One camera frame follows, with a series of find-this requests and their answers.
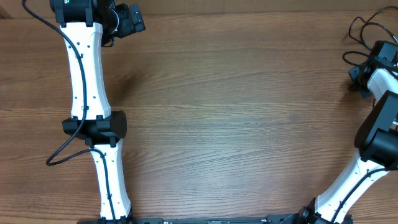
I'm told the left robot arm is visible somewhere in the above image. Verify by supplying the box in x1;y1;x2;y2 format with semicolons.
50;0;146;223

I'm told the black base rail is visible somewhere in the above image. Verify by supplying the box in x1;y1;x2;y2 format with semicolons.
77;213;354;224

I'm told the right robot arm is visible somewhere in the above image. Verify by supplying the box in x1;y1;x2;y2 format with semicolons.
283;40;397;223

